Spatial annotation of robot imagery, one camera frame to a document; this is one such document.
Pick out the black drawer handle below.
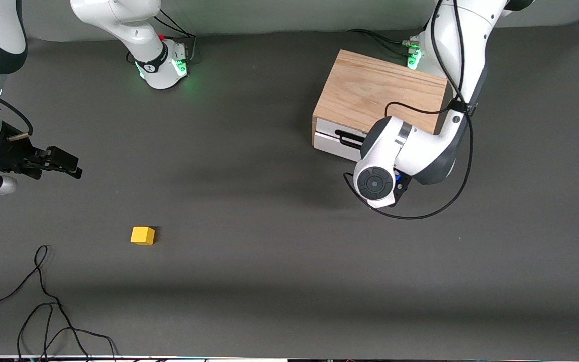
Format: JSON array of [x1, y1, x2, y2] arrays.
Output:
[[335, 129, 370, 150]]

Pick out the white-fronted wooden drawer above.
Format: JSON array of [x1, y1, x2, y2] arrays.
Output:
[[313, 117, 371, 162]]

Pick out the yellow wooden block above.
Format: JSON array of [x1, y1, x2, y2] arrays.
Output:
[[130, 226, 155, 246]]

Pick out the wooden drawer cabinet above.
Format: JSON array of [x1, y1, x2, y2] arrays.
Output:
[[312, 49, 448, 162]]

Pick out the dark grey table mat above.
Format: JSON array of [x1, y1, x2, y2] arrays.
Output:
[[0, 20, 579, 358]]

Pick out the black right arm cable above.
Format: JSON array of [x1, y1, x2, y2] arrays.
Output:
[[0, 83, 34, 137]]

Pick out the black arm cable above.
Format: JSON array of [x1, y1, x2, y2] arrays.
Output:
[[343, 0, 475, 220], [0, 83, 34, 137]]

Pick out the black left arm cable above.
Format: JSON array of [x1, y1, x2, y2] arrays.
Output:
[[343, 0, 475, 220]]

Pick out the thin black loose cable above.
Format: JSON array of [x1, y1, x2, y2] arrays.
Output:
[[0, 245, 118, 362]]

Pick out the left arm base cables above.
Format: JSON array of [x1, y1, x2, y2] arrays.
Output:
[[347, 29, 418, 57]]

